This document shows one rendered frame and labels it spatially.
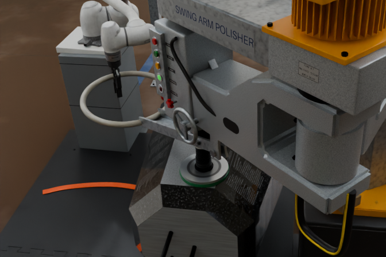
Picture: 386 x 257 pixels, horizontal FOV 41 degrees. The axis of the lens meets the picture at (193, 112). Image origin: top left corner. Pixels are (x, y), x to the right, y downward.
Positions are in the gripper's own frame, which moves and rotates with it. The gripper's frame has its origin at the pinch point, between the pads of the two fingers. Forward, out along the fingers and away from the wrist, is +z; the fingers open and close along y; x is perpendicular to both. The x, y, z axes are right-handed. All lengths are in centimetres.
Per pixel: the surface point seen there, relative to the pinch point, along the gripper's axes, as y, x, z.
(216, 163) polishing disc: 87, 22, -7
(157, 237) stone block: 93, -9, 20
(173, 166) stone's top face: 76, 6, -3
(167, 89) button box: 83, 3, -50
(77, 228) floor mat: 11, -39, 86
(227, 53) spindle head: 90, 26, -64
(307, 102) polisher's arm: 147, 23, -79
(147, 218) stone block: 91, -12, 9
